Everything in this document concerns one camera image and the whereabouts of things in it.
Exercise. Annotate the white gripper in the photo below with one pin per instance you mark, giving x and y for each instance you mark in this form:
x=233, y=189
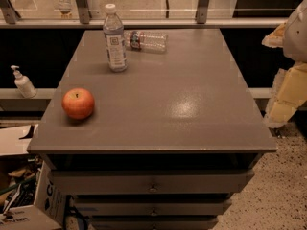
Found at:
x=296, y=37

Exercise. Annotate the blue label plastic water bottle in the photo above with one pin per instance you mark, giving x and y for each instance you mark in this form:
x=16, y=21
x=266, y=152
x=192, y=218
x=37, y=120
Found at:
x=113, y=29

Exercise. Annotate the clear plastic bottle lying down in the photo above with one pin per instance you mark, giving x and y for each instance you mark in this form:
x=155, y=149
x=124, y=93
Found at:
x=144, y=41

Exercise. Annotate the white pump dispenser bottle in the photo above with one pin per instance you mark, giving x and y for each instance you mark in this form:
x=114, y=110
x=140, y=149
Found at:
x=23, y=83

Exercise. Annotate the grey drawer cabinet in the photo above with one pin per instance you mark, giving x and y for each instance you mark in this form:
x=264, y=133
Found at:
x=187, y=110

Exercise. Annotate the top grey drawer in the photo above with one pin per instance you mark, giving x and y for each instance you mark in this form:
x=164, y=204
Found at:
x=141, y=183

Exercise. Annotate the grey drawer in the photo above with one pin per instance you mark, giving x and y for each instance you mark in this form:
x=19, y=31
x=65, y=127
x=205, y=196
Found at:
x=180, y=223
x=141, y=183
x=156, y=207

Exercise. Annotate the red apple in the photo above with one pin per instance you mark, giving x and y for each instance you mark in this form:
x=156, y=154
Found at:
x=78, y=103

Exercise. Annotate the bottom grey drawer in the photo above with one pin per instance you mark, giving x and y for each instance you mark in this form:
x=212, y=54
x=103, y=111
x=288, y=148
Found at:
x=180, y=223

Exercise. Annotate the middle grey drawer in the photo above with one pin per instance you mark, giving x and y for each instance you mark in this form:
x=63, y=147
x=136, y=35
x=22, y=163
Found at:
x=156, y=207

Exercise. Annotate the white cardboard box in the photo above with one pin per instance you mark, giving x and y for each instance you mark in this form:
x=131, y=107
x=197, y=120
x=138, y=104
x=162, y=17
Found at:
x=46, y=212

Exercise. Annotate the flat white cardboard sheet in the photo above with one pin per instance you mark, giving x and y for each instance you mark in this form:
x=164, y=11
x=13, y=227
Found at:
x=15, y=140

